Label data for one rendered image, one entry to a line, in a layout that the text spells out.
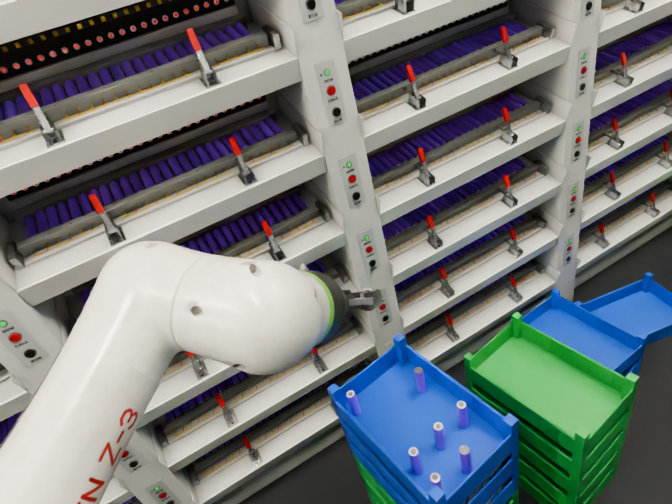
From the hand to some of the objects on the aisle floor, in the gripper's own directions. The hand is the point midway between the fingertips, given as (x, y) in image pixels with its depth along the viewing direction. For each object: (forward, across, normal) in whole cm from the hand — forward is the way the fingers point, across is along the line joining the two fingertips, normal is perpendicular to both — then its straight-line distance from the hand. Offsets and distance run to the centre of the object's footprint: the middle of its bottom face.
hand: (349, 298), depth 78 cm
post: (+81, -8, -34) cm, 88 cm away
